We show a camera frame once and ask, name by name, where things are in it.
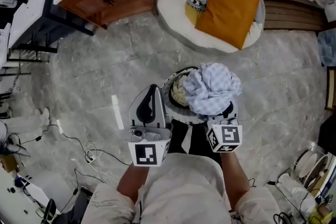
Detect white plates in rack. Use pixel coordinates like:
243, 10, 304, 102
293, 148, 336, 192

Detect person's right forearm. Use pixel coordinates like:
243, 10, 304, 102
219, 151, 250, 212

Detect black floor cable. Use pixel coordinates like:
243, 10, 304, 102
7, 124, 132, 166

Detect beige clothes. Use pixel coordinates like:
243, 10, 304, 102
170, 77, 190, 108

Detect wooden picture frame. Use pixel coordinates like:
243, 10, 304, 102
324, 66, 336, 111

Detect white bean bag chair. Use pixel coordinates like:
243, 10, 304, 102
156, 0, 266, 54

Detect yellow cushion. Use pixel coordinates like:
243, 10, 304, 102
185, 1, 200, 24

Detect light blue checked clothes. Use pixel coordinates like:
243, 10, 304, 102
182, 62, 242, 116

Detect black frame washbasin stand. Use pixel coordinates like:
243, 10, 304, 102
7, 0, 95, 63

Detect wooden step platform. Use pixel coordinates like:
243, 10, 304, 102
256, 0, 329, 32

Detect blue grey painting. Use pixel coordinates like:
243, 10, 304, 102
316, 30, 336, 68

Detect orange cushion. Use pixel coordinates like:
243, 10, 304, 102
194, 0, 265, 50

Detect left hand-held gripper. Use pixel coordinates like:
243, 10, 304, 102
128, 84, 174, 167

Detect white grey woven laundry basket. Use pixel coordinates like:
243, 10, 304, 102
160, 67, 239, 125

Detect person's left forearm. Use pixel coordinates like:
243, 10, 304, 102
116, 164, 150, 205

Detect person's white shirt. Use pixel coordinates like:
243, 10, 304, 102
81, 153, 281, 224

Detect person's black trousers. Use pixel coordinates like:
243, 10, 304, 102
167, 119, 224, 159

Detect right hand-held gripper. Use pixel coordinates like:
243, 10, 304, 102
206, 102, 244, 153

